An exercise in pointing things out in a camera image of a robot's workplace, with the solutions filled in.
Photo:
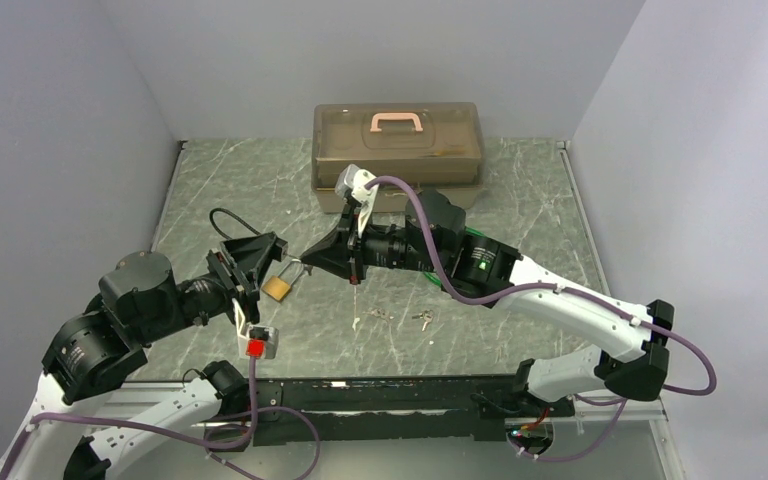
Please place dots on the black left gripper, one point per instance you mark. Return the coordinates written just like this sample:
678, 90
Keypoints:
241, 266

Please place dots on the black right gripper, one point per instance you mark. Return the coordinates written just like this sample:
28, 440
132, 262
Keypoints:
344, 254

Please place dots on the brass padlock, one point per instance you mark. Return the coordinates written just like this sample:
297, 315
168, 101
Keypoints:
279, 285

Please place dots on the black cable lock loop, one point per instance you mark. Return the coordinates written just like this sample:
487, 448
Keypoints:
229, 225

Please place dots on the green cable lock loop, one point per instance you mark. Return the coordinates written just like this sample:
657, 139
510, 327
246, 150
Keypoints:
432, 277

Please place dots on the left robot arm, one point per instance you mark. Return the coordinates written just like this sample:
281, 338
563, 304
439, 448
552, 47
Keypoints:
140, 302

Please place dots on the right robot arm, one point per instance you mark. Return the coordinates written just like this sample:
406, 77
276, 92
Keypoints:
628, 352

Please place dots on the small silver key pair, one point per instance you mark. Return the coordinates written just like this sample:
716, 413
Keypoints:
425, 317

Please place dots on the translucent brown plastic toolbox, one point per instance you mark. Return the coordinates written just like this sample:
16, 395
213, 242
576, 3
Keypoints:
437, 145

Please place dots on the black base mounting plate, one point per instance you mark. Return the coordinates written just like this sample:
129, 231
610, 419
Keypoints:
480, 407

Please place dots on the silver keys on ring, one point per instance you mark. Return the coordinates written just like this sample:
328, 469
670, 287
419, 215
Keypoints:
380, 313

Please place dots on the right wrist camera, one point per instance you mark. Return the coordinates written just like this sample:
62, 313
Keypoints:
352, 184

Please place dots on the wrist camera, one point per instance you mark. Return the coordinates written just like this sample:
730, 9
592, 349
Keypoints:
254, 340
352, 184

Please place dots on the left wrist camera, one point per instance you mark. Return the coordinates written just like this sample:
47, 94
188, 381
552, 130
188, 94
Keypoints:
254, 340

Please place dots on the aluminium extrusion rail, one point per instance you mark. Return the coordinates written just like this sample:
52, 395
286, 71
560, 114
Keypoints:
600, 409

